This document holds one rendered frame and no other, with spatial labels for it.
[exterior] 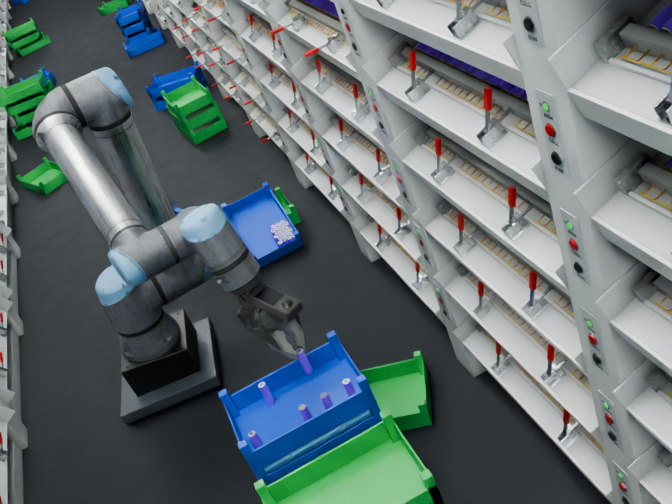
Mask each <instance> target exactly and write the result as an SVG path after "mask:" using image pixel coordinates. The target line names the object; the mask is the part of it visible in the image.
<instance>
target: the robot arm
mask: <svg viewBox="0 0 672 504"><path fill-rule="evenodd" d="M133 104H134V102H133V99H132V97H131V95H130V94H129V92H128V90H127V89H126V87H125V86H124V84H123V83H122V81H121V80H120V79H119V77H118V76H117V75H116V73H115V72H114V71H113V70H112V69H110V68H108V67H104V68H101V69H98V70H96V71H91V73H89V74H87V75H84V76H82V77H80V78H78V79H75V80H73V81H71V82H69V83H66V84H64V85H62V86H59V87H57V88H55V89H54V90H52V91H51V92H49V93H48V94H47V95H46V96H45V97H44V98H43V100H42V101H41V102H40V104H39V105H38V107H37V109H36V111H35V113H34V116H33V120H32V133H33V137H34V139H35V141H36V142H37V144H38V146H39V147H40V148H41V149H42V150H43V151H45V152H47V153H50V154H52V156H53V157H54V159H55V161H56V162H57V164H58V165H59V167H60V169H61V170H62V172H63V173H64V175H65V177H66V178H67V180H68V181H69V183H70V184H71V186H72V188H73V189H74V191H75V192H76V194H77V196H78V197H79V199H80V200H81V202H82V204H83V205H84V207H85V208H86V210H87V211H88V213H89V215H90V216H91V218H92V219H93V221H94V223H95V224H96V226H97V227H98V229H99V231H100V232H101V234H102V235H103V237H104V238H105V240H106V242H107V243H108V245H109V247H110V252H109V253H108V257H109V260H110V261H111V263H112V265H111V267H108V268H107V269H105V270H104V271H103V272H102V273H101V275H100V276H99V278H98V279H97V282H96V285H95V289H96V293H97V295H98V297H99V300H100V303H101V304H102V305H103V307H104V309H105V310H106V312H107V314H108V315H109V317H110V319H111V321H112V322H113V324H114V326H115V328H116V329H117V331H118V333H119V338H120V348H121V351H122V353H123V355H124V357H125V358H126V359H127V360H129V361H132V362H146V361H150V360H152V359H155V358H157V357H159V356H161V355H163V354H164V353H166V352H167V351H168V350H170V349H171V348H172V347H173V346H174V344H175V343H176V342H177V340H178V338H179V336H180V327H179V325H178V323H177V322H176V320H175V319H174V318H173V317H171V316H170V315H169V314H167V313H166V312H165V311H164V310H163V309H162V306H164V305H166V304H168V303H170V302H171V301H173V300H175V299H177V298H179V297H180V296H182V295H184V294H186V293H188V292H189V291H191V290H193V289H195V288H197V287H198V286H200V285H203V284H204V283H205V282H206V281H208V280H209V279H211V278H212V277H213V276H214V277H215V279H216V280H217V284H220V286H221V287H222V288H223V290H224V291H229V292H231V293H232V295H234V296H236V297H237V298H238V300H239V301H240V304H242V305H240V304H239V306H240V310H239V311H238V312H237V313H236V315H237V316H238V317H239V319H240V320H241V321H242V323H243V324H244V325H245V327H246V328H247V330H248V331H249V332H255V333H261V336H262V338H263V339H264V340H265V341H266V342H267V343H268V345H269V347H270V348H271V349H273V350H275V351H278V352H281V353H282V354H283V355H285V356H287V357H288V358H291V359H294V360H298V359H299V357H298V353H297V351H295V350H293V348H292V345H291V344H289V343H288V342H287V340H286V337H285V334H286V335H288V336H290V337H292V338H293V339H294V340H295V341H296V342H297V346H298V348H302V349H303V350H304V352H305V340H304V334H303V330H302V325H301V322H300V319H299V316H298V314H299V313H300V312H301V311H302V309H303V307H302V303H301V301H300V300H298V299H296V298H293V297H291V296H289V295H287V294H285V293H283V292H280V291H278V290H276V289H274V288H272V287H270V286H267V285H265V284H263V283H259V284H257V282H258V281H259V280H260V278H261V275H260V273H259V272H258V271H259V269H260V265H259V264H258V262H257V261H256V259H255V258H254V256H253V255H252V253H251V252H250V251H249V249H248V248H247V247H246V245H245V244H244V242H243V241H242V240H241V238H240V237H239V235H238V234H237V232H236V231H235V230H234V228H233V227H232V225H231V224H230V222H229V221H228V220H227V218H226V216H225V213H224V212H223V211H222V210H221V209H220V208H219V207H218V206H217V205H215V204H205V205H203V206H200V207H188V208H185V209H183V210H182V211H180V212H179V213H178V214H177V215H175V212H174V210H173V208H172V206H171V203H170V201H169V199H168V196H167V194H166V192H165V190H164V188H163V185H162V183H161V181H160V179H159V176H158V174H157V172H156V170H155V167H154V165H153V163H152V161H151V158H150V156H149V154H148V152H147V149H146V147H145V145H144V143H143V140H142V138H141V136H140V134H139V131H138V129H137V127H136V125H135V122H134V120H133V118H132V116H131V111H130V108H129V106H130V107H131V106H132V105H133ZM87 126H89V128H90V130H91V131H92V132H93V134H94V136H95V138H96V140H97V142H98V144H99V146H100V148H101V150H102V153H103V155H104V157H105V159H106V161H107V163H108V165H109V167H110V169H111V171H112V173H113V175H114V177H115V179H116V181H117V183H118V185H119V187H120V189H121V191H122V193H123V195H122V193H121V192H120V190H119V189H118V187H117V186H116V184H115V183H114V181H113V180H112V179H111V177H110V176H109V174H108V173H107V171H106V170H105V168H104V167H103V165H102V164H101V163H100V161H99V160H98V158H97V157H96V155H95V154H94V152H93V151H92V149H91V148H90V146H89V145H88V144H87V142H86V141H85V139H84V138H83V136H82V135H83V128H85V127H87ZM243 309H244V310H243ZM241 311H242V312H241ZM243 320H244V321H243ZM280 321H281V323H282V324H283V327H282V328H281V329H282V331H278V330H277V331H275V330H274V329H277V325H278V324H279V322H280ZM246 324H247V325H246ZM284 333H285V334H284Z"/></svg>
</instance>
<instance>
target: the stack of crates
mask: <svg viewBox="0 0 672 504"><path fill-rule="evenodd" d="M379 415H380V417H381V419H382V421H381V422H379V423H378V424H376V425H374V426H372V427H371V428H369V429H367V430H365V431H363V432H362V433H360V434H358V435H356V436H355V437H353V438H351V439H349V440H347V441H346V442H344V443H342V444H340V445H339V446H337V447H335V448H333V449H332V450H330V451H328V452H326V453H324V454H323V455H321V456H319V457H317V458H316V459H314V460H312V461H310V462H308V463H307V464H305V465H303V466H301V467H300V468H298V469H296V470H294V471H292V472H291V473H289V474H287V475H285V476H284V477H282V478H280V479H278V480H277V481H275V482H273V483H271V484H269V485H268V486H267V485H266V484H265V482H264V480H263V479H261V480H259V481H257V482H255V483H254V486H255V489H256V491H257V493H258V494H259V496H260V497H261V500H262V502H263V504H444V501H443V499H442V496H441V494H440V491H439V489H438V487H437V484H436V482H435V480H434V477H433V475H432V474H431V472H430V471H429V469H426V468H425V466H424V465H423V463H422V462H421V460H420V459H419V457H418V456H417V454H416V453H415V451H414V450H413V448H412V447H411V446H410V444H409V443H408V441H407V440H406V438H405V437H404V435H403V434H402V432H401V431H400V429H399V428H398V426H397V425H396V423H395V422H394V419H393V417H392V415H391V413H390V411H389V410H388V409H385V410H383V411H382V412H380V413H379Z"/></svg>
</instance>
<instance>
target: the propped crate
mask: <svg viewBox="0 0 672 504"><path fill-rule="evenodd" d="M262 185H263V187H264V188H262V189H260V190H258V191H256V192H254V193H252V194H250V195H248V196H246V197H244V198H242V199H240V200H238V201H236V202H234V203H232V204H230V205H228V206H227V205H226V203H223V204H221V207H222V209H223V211H224V213H225V215H226V217H227V219H228V221H229V222H230V224H231V225H232V227H233V228H234V230H235V231H236V232H237V234H238V235H239V237H240V238H241V240H242V241H243V242H244V244H245V245H246V247H247V248H248V249H249V251H250V252H251V253H252V255H253V256H254V258H255V259H256V261H257V262H258V264H259V265H260V268H261V267H263V266H265V265H267V264H269V263H271V262H273V261H275V260H277V259H278V258H280V257H282V256H284V255H286V254H288V253H290V252H292V251H294V250H296V249H297V248H299V247H301V246H303V242H302V239H301V237H300V234H299V232H298V230H296V228H295V227H294V225H293V223H292V222H291V220H290V219H289V217H288V216H287V214H286V212H285V211H284V209H283V208H282V206H281V205H280V203H279V201H278V200H277V198H276V197H275V195H274V193H273V192H272V190H271V189H270V187H269V185H268V183H267V182H264V183H262ZM281 220H284V221H285V222H288V223H289V225H290V228H292V229H293V235H294V236H295V239H294V240H293V241H291V242H289V243H287V244H285V245H283V246H281V247H278V245H277V243H276V242H275V241H274V238H273V236H272V234H271V229H272V228H271V226H272V225H276V223H277V222H279V223H280V221H281Z"/></svg>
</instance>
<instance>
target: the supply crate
mask: <svg viewBox="0 0 672 504"><path fill-rule="evenodd" d="M326 335H327V337H328V339H329V342H327V343H325V344H324V345H322V346H320V347H318V348H316V349H314V350H313V351H311V352H309V353H307V354H306V356H307V358H308V360H309V362H310V364H311V366H312V368H313V372H312V373H310V374H306V373H305V371H304V369H303V367H302V365H301V363H300V361H299V359H298V360H294V361H292V362H290V363H289V364H287V365H285V366H283V367H281V368H279V369H278V370H276V371H274V372H272V373H270V374H268V375H266V376H265V377H263V378H261V379H259V380H257V381H255V382H254V383H252V384H250V385H248V386H246V387H244V388H243V389H241V390H239V391H237V392H235V393H233V394H231V395H229V394H228V392H227V390H226V389H223V390H222V391H220V392H218V395H219V398H220V399H221V401H222V402H223V404H224V406H225V409H226V412H227V414H228V417H229V419H230V422H231V425H232V427H233V430H234V432H235V435H236V438H237V440H238V443H237V445H238V447H239V450H240V451H241V453H242V454H243V456H244V458H245V459H246V461H247V463H248V464H249V466H250V467H251V469H252V471H253V472H254V473H255V472H257V471H259V470H260V469H262V468H264V467H266V466H268V465H269V464H271V463H273V462H275V461H276V460H278V459H280V458H282V457H284V456H285V455H287V454H289V453H291V452H293V451H294V450H296V449H298V448H300V447H301V446H303V445H305V444H307V443H309V442H310V441H312V440H314V439H316V438H318V437H319V436H321V435H323V434H325V433H326V432H328V431H330V430H332V429H334V428H335V427H337V426H339V425H341V424H343V423H344V422H346V421H348V420H350V419H351V418H353V417H355V416H357V415H359V414H360V413H362V412H364V411H366V410H368V409H369V408H371V407H373V406H375V405H376V404H377V401H376V399H375V397H374V395H373V392H372V390H371V388H370V386H369V384H368V381H367V379H366V378H365V376H364V375H363V374H361V373H360V371H359V370H358V368H357V367H356V365H355V364H354V362H353V361H352V359H351V358H350V356H349V355H348V353H347V352H346V350H345V349H344V347H343V346H342V344H341V343H340V341H339V339H338V337H337V335H336V333H335V332H334V330H332V331H331V332H329V333H327V334H326ZM345 378H349V379H350V381H351V383H352V385H353V387H354V389H355V391H356V393H355V394H354V395H352V396H350V397H349V396H348V394H347V392H346V390H345V388H344V386H343V384H342V381H343V380H344V379H345ZM261 382H265V383H266V385H267V387H268V389H269V391H270V392H271V394H272V396H273V398H274V400H275V404H274V405H273V406H269V405H268V404H267V402H266V400H265V398H264V396H263V395H262V393H261V391H260V389H259V388H258V384H259V383H261ZM323 392H326V393H328V395H329V397H330V399H331V401H332V403H333V405H334V406H332V407H330V408H328V409H327V410H326V408H325V406H324V404H323V403H322V401H321V399H320V395H321V393H323ZM301 404H306V406H307V408H308V410H309V412H310V414H311V415H312V418H310V419H309V420H307V421H304V419H303V417H302V415H301V413H300V411H299V409H298V407H299V406H300V405H301ZM252 430H254V431H256V433H257V435H258V436H259V438H260V440H261V442H262V443H263V445H262V446H260V447H258V448H256V449H255V447H254V445H253V444H252V442H251V440H250V439H249V437H248V433H249V432H250V431H252Z"/></svg>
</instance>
